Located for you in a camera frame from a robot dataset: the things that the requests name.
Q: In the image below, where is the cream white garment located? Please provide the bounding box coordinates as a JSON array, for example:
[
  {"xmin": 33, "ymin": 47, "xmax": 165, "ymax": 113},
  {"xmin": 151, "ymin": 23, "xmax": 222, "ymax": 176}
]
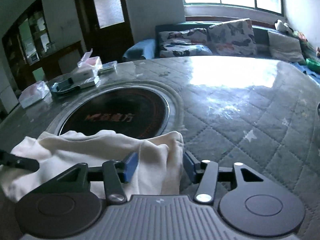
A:
[{"xmin": 1, "ymin": 130, "xmax": 184, "ymax": 203}]

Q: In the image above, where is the round black induction cooker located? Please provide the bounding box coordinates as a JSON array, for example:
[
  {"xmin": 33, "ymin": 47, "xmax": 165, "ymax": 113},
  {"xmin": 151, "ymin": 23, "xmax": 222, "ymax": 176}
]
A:
[{"xmin": 57, "ymin": 87, "xmax": 170, "ymax": 139}]

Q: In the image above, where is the plastic tissue pack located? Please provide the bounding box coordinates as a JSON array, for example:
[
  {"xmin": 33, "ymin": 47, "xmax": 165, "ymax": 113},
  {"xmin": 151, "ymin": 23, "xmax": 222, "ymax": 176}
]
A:
[{"xmin": 18, "ymin": 81, "xmax": 49, "ymax": 109}]

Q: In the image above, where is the quilted grey table cover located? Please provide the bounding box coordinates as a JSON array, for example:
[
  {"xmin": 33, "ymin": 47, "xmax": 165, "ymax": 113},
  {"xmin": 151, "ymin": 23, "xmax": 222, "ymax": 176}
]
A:
[{"xmin": 1, "ymin": 56, "xmax": 319, "ymax": 239}]

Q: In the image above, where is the teal tray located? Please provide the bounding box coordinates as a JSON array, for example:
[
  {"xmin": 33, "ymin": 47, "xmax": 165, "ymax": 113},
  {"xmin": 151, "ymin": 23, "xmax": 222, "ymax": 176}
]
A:
[{"xmin": 49, "ymin": 76, "xmax": 101, "ymax": 96}]

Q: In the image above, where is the small green box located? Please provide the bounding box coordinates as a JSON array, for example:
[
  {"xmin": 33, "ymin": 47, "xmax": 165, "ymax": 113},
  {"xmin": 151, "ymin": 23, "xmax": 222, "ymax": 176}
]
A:
[{"xmin": 98, "ymin": 61, "xmax": 118, "ymax": 75}]

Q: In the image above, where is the dark wooden cabinet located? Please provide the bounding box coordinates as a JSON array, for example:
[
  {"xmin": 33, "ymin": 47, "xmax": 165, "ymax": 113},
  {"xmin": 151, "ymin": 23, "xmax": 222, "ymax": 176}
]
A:
[{"xmin": 2, "ymin": 0, "xmax": 83, "ymax": 95}]

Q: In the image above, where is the blue sofa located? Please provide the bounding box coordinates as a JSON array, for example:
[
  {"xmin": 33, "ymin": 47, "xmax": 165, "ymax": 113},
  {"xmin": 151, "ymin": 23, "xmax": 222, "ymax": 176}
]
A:
[{"xmin": 123, "ymin": 18, "xmax": 319, "ymax": 81}]

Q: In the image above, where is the flat butterfly pillow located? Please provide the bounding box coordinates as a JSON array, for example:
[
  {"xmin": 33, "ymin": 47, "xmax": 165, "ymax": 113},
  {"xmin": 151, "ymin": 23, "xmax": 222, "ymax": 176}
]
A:
[{"xmin": 158, "ymin": 28, "xmax": 213, "ymax": 58}]

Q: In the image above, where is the large butterfly pillow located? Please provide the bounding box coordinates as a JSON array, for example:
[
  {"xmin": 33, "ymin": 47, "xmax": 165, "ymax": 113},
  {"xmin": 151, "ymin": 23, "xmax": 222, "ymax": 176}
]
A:
[{"xmin": 207, "ymin": 18, "xmax": 257, "ymax": 57}]

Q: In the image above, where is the dark door with glass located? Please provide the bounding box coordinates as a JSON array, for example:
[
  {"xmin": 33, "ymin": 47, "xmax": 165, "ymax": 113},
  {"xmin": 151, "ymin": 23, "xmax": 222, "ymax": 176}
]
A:
[{"xmin": 75, "ymin": 0, "xmax": 134, "ymax": 63}]

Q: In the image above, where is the grey plain cushion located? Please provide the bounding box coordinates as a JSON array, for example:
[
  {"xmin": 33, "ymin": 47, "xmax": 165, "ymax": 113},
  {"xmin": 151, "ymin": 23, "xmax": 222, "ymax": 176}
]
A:
[{"xmin": 268, "ymin": 31, "xmax": 306, "ymax": 64}]

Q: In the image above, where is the green bowl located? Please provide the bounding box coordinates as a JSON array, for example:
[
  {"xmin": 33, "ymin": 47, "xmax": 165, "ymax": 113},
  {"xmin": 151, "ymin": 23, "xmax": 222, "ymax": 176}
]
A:
[{"xmin": 305, "ymin": 58, "xmax": 320, "ymax": 73}]

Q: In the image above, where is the panda plush toy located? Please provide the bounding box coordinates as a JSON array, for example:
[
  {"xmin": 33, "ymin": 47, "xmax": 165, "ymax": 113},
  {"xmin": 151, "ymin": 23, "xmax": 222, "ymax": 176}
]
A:
[{"xmin": 274, "ymin": 20, "xmax": 294, "ymax": 35}]

